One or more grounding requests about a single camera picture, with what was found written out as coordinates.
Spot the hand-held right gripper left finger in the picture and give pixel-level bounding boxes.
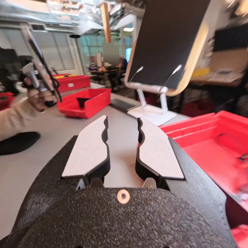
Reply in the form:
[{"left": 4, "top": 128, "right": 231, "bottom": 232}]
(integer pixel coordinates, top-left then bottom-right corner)
[{"left": 62, "top": 115, "right": 111, "bottom": 186}]

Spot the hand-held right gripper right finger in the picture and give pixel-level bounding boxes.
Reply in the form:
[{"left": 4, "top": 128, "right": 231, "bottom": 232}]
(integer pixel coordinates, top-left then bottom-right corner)
[{"left": 135, "top": 117, "right": 185, "bottom": 184}]

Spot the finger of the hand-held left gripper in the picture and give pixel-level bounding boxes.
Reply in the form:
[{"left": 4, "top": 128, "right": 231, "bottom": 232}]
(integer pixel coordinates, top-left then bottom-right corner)
[{"left": 20, "top": 25, "right": 50, "bottom": 78}]

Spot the red plastic bin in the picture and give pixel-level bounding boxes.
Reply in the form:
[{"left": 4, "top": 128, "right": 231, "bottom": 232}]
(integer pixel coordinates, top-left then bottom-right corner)
[
  {"left": 0, "top": 93, "right": 16, "bottom": 111},
  {"left": 159, "top": 110, "right": 248, "bottom": 248},
  {"left": 57, "top": 88, "right": 112, "bottom": 119},
  {"left": 52, "top": 74, "right": 91, "bottom": 93}
]

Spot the white tablet stand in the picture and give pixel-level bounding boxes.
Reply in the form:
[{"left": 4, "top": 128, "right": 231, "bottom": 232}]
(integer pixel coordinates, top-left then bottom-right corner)
[{"left": 127, "top": 82, "right": 177, "bottom": 126}]

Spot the black floor lamp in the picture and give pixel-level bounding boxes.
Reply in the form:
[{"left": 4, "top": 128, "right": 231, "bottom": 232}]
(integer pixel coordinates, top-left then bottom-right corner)
[{"left": 69, "top": 34, "right": 86, "bottom": 76}]

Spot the black bin divider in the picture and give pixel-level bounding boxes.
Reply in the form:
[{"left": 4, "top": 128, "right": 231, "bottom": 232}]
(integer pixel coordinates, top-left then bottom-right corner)
[{"left": 77, "top": 97, "right": 92, "bottom": 109}]

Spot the black chair armrest pad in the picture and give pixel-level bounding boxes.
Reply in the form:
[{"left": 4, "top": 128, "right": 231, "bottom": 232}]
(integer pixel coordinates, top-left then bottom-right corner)
[{"left": 0, "top": 131, "right": 41, "bottom": 156}]

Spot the yellow bin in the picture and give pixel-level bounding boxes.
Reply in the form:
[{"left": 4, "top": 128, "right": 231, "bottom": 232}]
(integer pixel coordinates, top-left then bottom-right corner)
[{"left": 193, "top": 68, "right": 210, "bottom": 77}]

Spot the black tablet tan rim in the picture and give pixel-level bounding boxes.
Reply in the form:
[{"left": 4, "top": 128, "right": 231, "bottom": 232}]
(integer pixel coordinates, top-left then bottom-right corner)
[{"left": 124, "top": 0, "right": 211, "bottom": 96}]

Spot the cardboard box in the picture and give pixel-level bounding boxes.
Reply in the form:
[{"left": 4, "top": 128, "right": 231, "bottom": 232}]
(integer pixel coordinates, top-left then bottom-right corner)
[{"left": 210, "top": 47, "right": 248, "bottom": 78}]

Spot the black monitor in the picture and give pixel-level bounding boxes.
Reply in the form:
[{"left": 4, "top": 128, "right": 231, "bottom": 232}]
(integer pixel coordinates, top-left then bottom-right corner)
[{"left": 214, "top": 25, "right": 248, "bottom": 52}]

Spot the wooden support post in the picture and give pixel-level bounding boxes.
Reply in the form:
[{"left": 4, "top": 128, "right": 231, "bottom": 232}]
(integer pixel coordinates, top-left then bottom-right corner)
[{"left": 100, "top": 3, "right": 112, "bottom": 43}]

